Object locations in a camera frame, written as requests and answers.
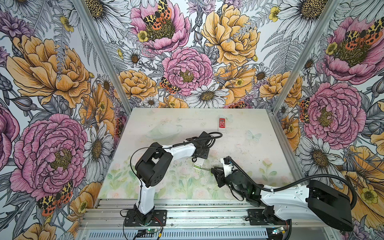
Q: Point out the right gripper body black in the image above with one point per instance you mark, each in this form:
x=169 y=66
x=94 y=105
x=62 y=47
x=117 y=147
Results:
x=223 y=181

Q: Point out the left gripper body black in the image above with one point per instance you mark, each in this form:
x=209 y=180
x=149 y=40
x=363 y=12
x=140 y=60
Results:
x=204 y=154

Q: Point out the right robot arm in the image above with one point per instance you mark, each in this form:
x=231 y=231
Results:
x=313 y=201

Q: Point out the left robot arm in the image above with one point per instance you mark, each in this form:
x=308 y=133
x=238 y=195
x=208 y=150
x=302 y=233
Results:
x=152 y=166

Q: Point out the red white remote control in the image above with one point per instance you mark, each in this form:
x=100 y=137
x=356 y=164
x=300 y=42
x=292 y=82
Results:
x=222 y=124

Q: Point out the right circuit board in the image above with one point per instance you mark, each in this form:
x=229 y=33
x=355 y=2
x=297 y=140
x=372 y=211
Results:
x=277 y=231

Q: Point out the circuit board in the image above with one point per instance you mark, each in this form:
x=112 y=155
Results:
x=277 y=231
x=148 y=231

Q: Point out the left circuit board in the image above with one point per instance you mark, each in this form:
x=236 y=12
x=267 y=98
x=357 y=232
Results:
x=148 y=231

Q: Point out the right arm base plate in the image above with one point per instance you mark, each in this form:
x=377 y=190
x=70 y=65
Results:
x=264 y=217

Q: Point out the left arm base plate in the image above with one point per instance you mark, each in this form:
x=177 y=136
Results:
x=155 y=218

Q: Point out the aluminium frame rail front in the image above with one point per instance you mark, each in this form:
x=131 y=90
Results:
x=181 y=214

